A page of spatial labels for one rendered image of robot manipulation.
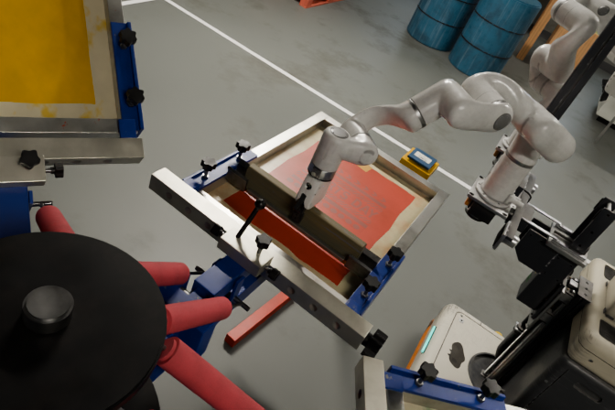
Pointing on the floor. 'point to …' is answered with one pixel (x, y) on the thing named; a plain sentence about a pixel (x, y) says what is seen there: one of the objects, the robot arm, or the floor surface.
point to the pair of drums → (471, 16)
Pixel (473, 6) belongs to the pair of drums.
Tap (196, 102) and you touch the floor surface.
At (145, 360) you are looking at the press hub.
